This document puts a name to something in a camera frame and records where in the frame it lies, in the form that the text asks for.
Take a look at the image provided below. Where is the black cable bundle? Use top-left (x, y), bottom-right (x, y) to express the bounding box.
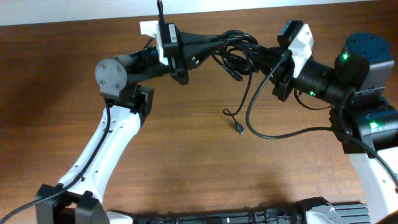
top-left (211, 29), bottom-right (268, 135)

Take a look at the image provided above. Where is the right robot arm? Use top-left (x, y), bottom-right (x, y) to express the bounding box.
top-left (257, 32), bottom-right (397, 223)

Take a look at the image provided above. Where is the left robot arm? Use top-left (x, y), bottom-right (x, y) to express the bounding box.
top-left (35, 30), bottom-right (226, 223)

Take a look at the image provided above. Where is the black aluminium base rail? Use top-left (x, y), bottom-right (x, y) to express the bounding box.
top-left (133, 197), bottom-right (371, 224)

